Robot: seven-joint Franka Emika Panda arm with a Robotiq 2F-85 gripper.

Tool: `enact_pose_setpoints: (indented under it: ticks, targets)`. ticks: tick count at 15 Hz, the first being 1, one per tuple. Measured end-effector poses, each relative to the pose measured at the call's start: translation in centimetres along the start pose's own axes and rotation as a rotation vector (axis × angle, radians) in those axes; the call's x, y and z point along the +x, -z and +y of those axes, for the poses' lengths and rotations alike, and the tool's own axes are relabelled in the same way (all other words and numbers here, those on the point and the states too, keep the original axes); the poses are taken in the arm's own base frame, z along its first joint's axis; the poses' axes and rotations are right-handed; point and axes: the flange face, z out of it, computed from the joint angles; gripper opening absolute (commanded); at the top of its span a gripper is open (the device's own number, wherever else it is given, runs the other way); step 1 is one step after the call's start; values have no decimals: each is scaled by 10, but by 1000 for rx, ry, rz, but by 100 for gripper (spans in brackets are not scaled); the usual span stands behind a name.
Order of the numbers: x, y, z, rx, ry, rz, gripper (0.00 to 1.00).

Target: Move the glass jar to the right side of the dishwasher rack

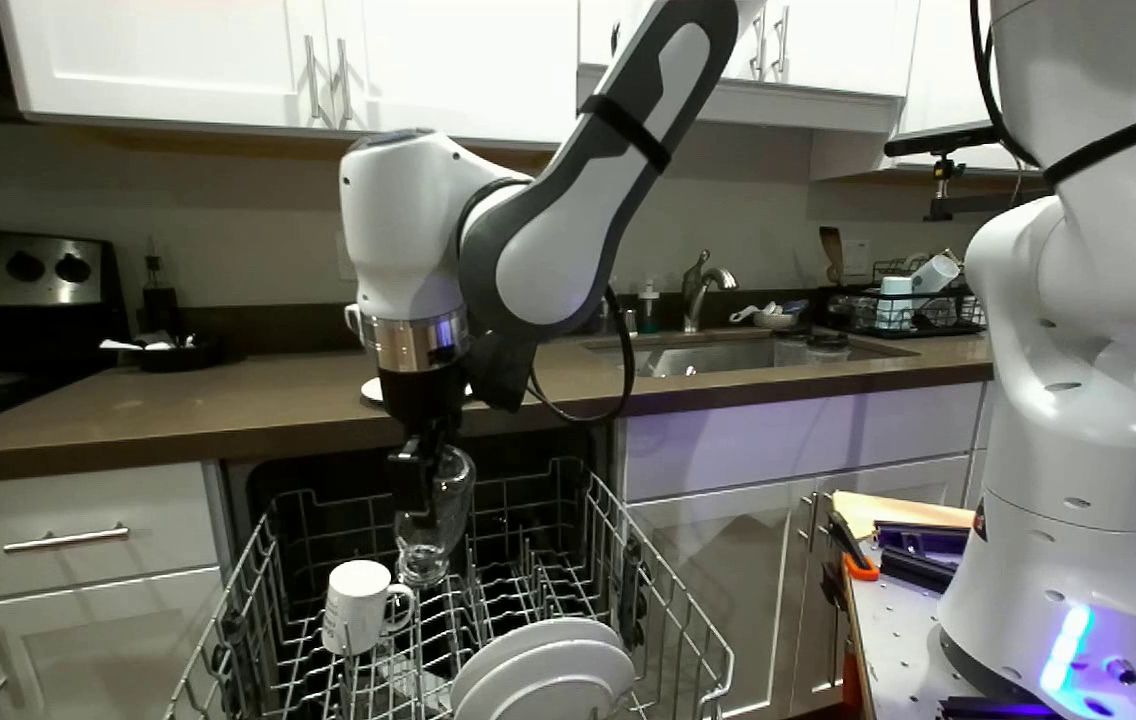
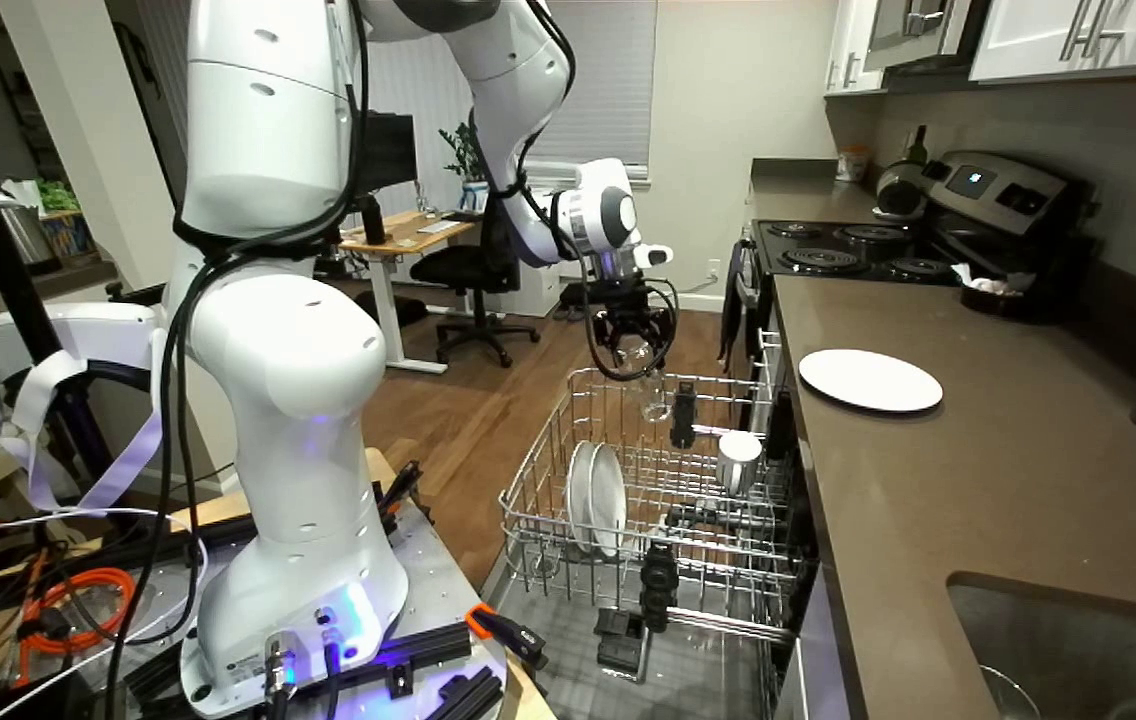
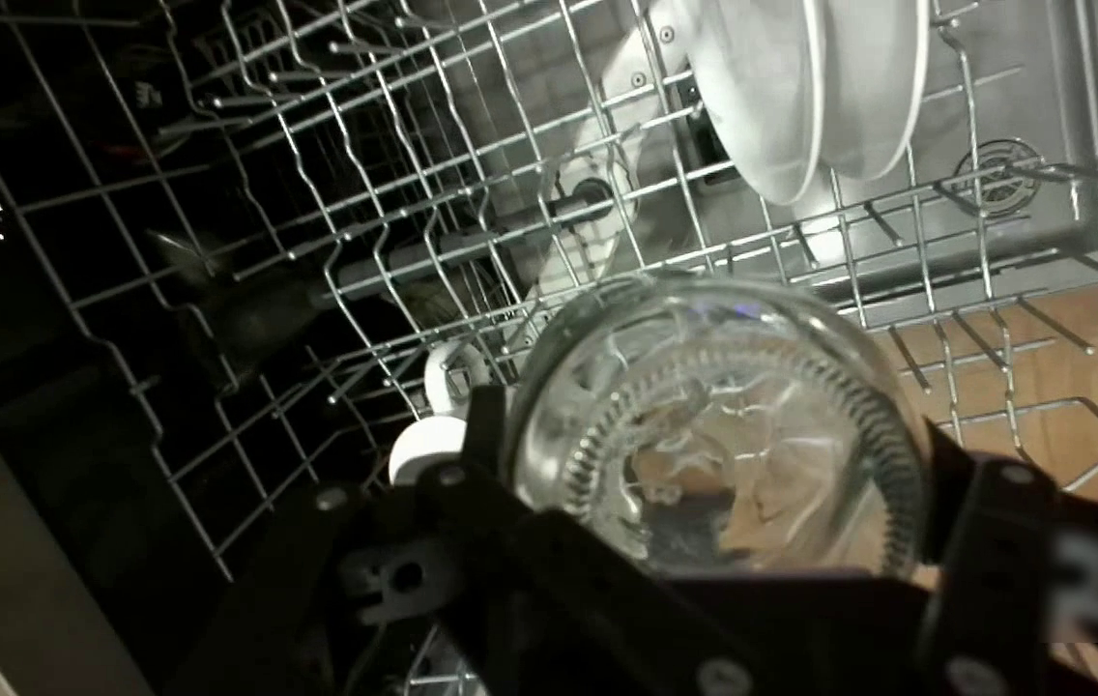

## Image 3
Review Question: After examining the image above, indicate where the gray dishwasher door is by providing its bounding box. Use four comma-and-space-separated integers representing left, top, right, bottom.
649, 0, 1098, 326

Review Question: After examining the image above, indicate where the wire dishwasher rack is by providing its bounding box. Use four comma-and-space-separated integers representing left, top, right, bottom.
0, 0, 1098, 696

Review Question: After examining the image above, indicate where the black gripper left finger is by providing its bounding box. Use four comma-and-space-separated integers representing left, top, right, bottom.
312, 383, 774, 696

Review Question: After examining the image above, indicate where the white dinner plate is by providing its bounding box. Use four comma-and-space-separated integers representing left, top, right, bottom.
814, 0, 931, 185
681, 0, 830, 209

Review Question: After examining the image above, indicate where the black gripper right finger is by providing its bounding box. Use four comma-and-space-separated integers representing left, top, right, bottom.
912, 422, 1098, 696

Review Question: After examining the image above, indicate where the clear glass jar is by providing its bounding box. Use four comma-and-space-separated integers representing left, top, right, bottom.
502, 271, 937, 585

